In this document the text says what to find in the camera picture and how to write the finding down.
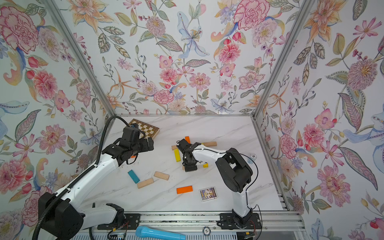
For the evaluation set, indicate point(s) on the natural wood block upper right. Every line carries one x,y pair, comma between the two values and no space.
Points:
210,144

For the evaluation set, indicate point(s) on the orange block upper centre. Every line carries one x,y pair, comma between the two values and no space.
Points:
187,138

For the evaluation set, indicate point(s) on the playing card box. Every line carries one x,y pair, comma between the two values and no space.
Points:
208,194

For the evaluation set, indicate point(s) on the aluminium front rail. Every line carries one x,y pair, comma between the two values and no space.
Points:
270,221

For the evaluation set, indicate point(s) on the natural wood block lower left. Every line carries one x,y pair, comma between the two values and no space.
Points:
145,183

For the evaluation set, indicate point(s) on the orange block front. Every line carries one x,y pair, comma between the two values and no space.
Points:
183,190

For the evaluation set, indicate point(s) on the blue microphone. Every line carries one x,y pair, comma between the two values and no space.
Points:
145,232

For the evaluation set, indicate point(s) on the teal block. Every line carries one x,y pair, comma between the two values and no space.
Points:
134,177

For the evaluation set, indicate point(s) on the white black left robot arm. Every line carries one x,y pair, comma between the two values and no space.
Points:
61,214

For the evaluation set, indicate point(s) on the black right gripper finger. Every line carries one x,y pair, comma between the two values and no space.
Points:
195,166
188,168

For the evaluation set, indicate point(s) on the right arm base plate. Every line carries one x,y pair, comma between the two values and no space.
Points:
231,221

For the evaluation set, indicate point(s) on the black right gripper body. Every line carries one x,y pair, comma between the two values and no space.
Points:
185,157

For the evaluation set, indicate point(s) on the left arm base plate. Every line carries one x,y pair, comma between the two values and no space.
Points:
129,221

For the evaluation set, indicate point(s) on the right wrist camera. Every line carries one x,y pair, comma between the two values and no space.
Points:
183,144

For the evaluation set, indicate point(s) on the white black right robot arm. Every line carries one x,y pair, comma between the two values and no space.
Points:
234,170

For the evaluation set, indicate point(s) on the natural wood block lower middle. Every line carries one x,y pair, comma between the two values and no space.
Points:
161,175

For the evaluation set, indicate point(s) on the wooden folding chessboard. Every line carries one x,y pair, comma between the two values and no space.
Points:
150,130

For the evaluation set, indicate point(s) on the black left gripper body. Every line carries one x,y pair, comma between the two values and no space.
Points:
140,146

